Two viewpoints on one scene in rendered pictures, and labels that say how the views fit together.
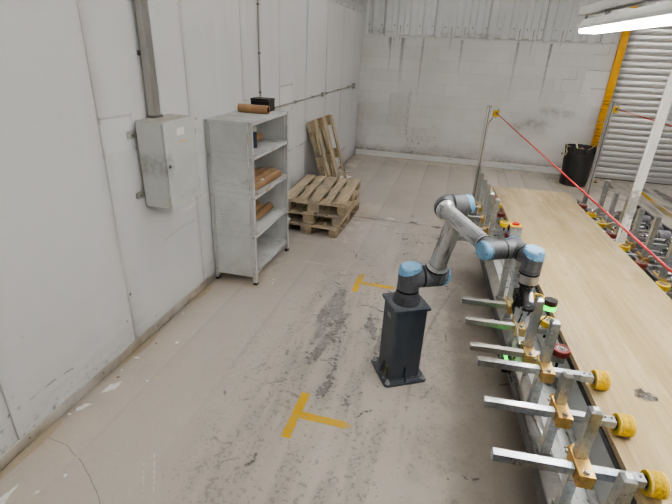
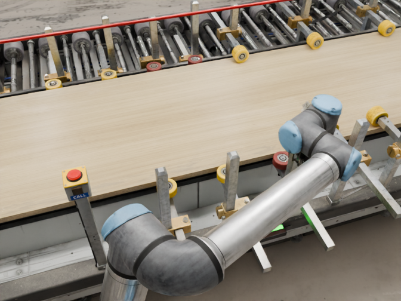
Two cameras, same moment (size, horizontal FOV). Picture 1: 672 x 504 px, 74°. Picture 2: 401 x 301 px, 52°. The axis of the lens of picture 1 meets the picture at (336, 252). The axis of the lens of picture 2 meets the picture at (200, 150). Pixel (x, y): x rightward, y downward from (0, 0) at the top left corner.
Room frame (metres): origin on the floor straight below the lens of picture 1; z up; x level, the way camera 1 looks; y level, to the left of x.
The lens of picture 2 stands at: (2.60, -0.22, 2.14)
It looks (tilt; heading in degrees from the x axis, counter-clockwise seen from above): 46 degrees down; 242
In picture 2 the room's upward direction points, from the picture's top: straight up
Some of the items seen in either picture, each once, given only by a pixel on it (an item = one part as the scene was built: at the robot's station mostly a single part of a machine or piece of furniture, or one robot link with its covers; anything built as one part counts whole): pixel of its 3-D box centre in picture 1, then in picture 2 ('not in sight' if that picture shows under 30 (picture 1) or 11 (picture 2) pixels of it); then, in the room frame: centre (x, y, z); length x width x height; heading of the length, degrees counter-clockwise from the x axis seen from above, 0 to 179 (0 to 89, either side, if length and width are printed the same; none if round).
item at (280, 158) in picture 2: (558, 357); (281, 166); (1.75, -1.09, 0.85); 0.08 x 0.08 x 0.11
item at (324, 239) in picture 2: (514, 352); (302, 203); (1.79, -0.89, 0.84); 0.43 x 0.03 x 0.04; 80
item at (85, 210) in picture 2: (506, 267); (92, 231); (2.56, -1.09, 0.93); 0.05 x 0.05 x 0.45; 80
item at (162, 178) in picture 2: (513, 287); (164, 213); (2.31, -1.04, 0.92); 0.04 x 0.04 x 0.48; 80
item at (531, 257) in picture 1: (531, 260); (323, 116); (1.82, -0.88, 1.32); 0.10 x 0.09 x 0.12; 14
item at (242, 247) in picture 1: (252, 194); not in sight; (4.32, 0.87, 0.78); 0.90 x 0.45 x 1.55; 166
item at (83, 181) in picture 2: (514, 230); (77, 184); (2.56, -1.09, 1.18); 0.07 x 0.07 x 0.08; 80
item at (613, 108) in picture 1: (598, 161); not in sight; (4.39, -2.53, 1.25); 0.15 x 0.08 x 1.10; 170
